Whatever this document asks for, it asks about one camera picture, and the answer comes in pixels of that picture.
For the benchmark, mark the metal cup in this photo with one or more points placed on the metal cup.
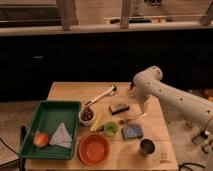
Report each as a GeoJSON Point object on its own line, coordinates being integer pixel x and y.
{"type": "Point", "coordinates": [147, 147]}

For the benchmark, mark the white cup with dark contents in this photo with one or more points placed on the white cup with dark contents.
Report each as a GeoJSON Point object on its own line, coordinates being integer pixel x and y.
{"type": "Point", "coordinates": [86, 116]}

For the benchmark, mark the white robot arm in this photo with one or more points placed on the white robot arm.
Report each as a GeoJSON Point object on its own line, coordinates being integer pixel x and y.
{"type": "Point", "coordinates": [148, 82]}

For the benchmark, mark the wooden table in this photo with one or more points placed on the wooden table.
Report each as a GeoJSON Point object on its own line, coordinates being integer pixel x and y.
{"type": "Point", "coordinates": [124, 155]}

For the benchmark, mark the blue sponge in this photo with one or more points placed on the blue sponge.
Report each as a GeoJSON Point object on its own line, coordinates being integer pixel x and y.
{"type": "Point", "coordinates": [132, 131]}

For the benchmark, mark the green plastic cup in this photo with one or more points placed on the green plastic cup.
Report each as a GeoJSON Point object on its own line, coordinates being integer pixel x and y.
{"type": "Point", "coordinates": [110, 128]}

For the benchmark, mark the dark brown bowl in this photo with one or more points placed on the dark brown bowl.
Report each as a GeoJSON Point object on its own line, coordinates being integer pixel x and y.
{"type": "Point", "coordinates": [131, 87]}

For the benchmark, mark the red orange bowl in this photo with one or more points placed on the red orange bowl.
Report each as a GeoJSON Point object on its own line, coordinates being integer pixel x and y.
{"type": "Point", "coordinates": [93, 149]}

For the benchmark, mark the grey folded cloth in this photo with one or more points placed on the grey folded cloth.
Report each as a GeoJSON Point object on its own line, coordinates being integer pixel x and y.
{"type": "Point", "coordinates": [61, 137]}

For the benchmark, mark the yellow banana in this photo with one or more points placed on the yellow banana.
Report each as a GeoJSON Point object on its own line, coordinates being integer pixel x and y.
{"type": "Point", "coordinates": [96, 123]}

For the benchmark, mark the metal fork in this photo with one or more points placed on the metal fork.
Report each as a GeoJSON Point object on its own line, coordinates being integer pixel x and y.
{"type": "Point", "coordinates": [125, 121]}

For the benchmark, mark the black whiteboard eraser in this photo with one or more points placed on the black whiteboard eraser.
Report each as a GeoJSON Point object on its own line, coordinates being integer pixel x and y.
{"type": "Point", "coordinates": [118, 108]}

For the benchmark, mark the red apple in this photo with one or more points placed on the red apple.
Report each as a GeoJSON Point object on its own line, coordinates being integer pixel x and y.
{"type": "Point", "coordinates": [41, 139]}

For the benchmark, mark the green plastic tray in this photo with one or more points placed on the green plastic tray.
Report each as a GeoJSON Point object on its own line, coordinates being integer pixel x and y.
{"type": "Point", "coordinates": [47, 118]}

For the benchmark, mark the white handled brush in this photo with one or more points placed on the white handled brush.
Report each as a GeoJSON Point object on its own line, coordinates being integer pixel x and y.
{"type": "Point", "coordinates": [111, 90]}

